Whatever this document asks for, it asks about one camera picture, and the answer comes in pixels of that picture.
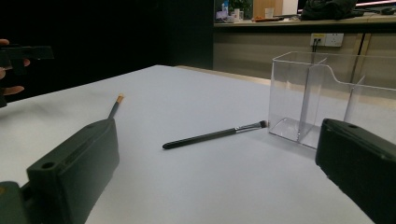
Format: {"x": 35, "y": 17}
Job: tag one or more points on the light wooden table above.
{"x": 236, "y": 76}

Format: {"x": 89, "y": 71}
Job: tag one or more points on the dark bag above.
{"x": 330, "y": 9}

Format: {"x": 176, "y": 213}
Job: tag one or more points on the green potted plant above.
{"x": 239, "y": 6}

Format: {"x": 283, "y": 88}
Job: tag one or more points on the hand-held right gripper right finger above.
{"x": 358, "y": 161}

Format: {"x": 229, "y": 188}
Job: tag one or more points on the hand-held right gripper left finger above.
{"x": 74, "y": 168}

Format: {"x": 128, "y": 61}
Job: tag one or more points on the white table mat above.
{"x": 186, "y": 186}

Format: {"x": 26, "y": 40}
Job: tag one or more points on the white wall socket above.
{"x": 330, "y": 39}

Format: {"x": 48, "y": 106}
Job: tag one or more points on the clear acrylic organizer box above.
{"x": 289, "y": 93}

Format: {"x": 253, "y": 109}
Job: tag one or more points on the brass vertical wall strip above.
{"x": 358, "y": 59}

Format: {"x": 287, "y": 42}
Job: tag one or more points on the wooden counter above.
{"x": 295, "y": 23}

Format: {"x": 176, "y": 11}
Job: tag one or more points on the black makeup brush silver ferrule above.
{"x": 202, "y": 137}

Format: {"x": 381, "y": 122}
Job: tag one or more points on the orange-tipped black makeup brush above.
{"x": 115, "y": 107}

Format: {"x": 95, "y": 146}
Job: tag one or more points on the black curtain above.
{"x": 93, "y": 31}

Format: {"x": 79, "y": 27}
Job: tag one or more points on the clear drinking glass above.
{"x": 269, "y": 12}

